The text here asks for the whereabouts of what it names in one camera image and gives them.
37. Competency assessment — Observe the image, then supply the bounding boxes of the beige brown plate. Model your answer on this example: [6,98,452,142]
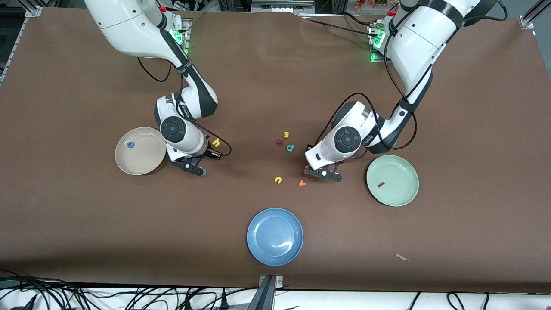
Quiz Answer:
[115,127,167,176]

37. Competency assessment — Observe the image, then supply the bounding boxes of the light green plate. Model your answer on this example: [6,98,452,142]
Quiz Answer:
[366,155,419,207]

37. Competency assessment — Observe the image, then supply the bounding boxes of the blue plate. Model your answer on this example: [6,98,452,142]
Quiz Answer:
[247,208,304,267]

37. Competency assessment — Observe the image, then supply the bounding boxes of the grey equipment box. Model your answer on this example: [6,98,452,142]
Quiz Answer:
[251,0,315,13]

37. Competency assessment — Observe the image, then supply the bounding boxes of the orange flowers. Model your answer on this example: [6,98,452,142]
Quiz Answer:
[355,0,399,11]

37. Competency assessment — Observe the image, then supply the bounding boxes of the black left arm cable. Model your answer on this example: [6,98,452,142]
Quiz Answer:
[316,0,508,151]

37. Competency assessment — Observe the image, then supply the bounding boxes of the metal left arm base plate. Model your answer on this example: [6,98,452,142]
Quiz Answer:
[369,24,392,64]

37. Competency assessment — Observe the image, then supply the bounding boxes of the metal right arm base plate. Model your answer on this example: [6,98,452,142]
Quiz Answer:
[172,17,190,56]

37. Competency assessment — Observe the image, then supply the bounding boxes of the long black table cable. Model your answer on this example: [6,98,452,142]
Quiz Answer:
[306,19,377,37]

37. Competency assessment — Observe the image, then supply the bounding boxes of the short black table cable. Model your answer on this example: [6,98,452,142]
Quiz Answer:
[342,12,379,26]

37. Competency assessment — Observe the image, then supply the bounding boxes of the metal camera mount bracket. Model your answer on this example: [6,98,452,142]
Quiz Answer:
[248,274,285,310]

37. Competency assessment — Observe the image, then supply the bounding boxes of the black floor cable tangle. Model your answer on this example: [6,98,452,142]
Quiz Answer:
[0,269,248,310]

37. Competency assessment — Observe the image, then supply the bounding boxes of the aluminium frame profile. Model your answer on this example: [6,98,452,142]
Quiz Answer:
[24,0,43,18]
[519,0,551,30]

